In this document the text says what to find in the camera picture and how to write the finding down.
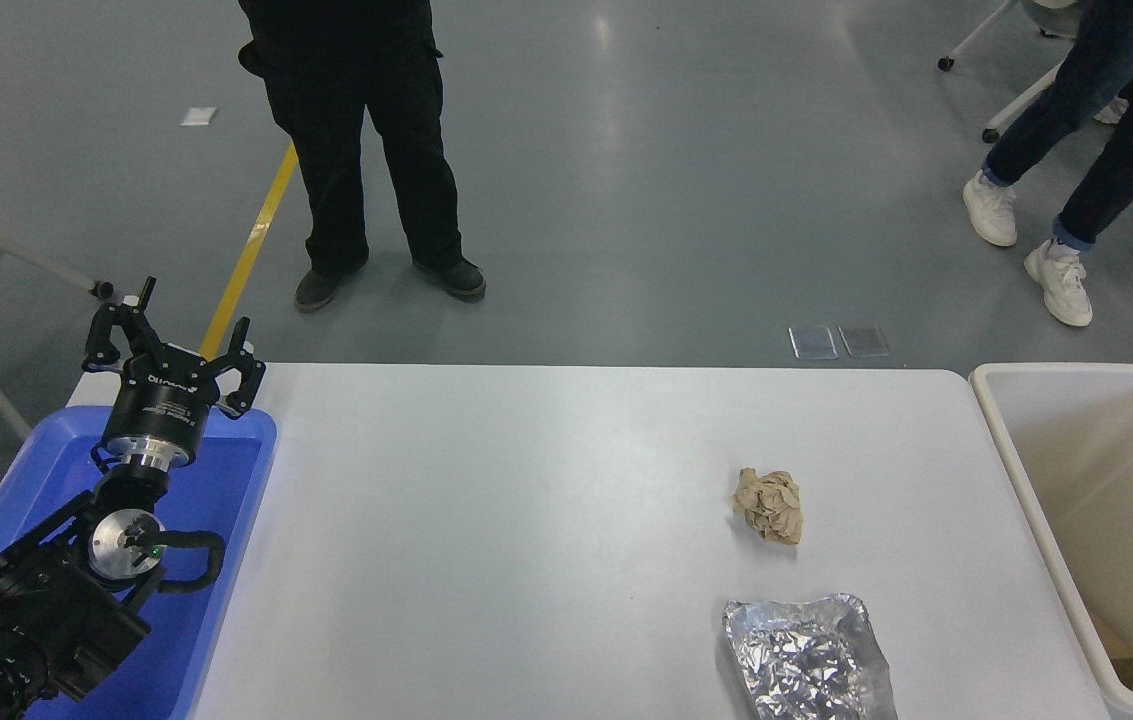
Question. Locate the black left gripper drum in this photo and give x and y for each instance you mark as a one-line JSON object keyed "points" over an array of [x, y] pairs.
{"points": [[161, 410]]}

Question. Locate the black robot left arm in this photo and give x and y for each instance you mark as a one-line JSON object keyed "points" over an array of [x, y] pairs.
{"points": [[46, 600]]}

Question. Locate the blue plastic tray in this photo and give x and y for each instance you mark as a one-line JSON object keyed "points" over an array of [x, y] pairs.
{"points": [[226, 500]]}

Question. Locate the standing person in black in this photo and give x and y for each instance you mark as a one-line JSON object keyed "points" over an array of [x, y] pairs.
{"points": [[356, 120]]}

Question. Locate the crumpled tan paper ball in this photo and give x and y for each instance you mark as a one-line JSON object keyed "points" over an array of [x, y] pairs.
{"points": [[771, 505]]}

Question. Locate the clear floor plate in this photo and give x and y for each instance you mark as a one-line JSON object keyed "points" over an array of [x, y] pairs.
{"points": [[813, 342], [864, 340]]}

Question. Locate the crumpled silver foil tray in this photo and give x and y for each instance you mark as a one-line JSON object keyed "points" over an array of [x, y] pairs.
{"points": [[806, 660]]}

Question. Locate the white wheeled chair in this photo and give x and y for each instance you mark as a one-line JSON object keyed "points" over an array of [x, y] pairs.
{"points": [[1026, 95]]}

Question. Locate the large pale bin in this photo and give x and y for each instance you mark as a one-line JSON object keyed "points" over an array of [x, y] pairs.
{"points": [[1126, 480]]}

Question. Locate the brown cardboard piece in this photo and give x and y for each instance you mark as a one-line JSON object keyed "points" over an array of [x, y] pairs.
{"points": [[1116, 655]]}

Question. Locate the person in white shoes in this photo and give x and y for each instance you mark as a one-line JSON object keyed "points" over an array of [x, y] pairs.
{"points": [[1106, 80]]}

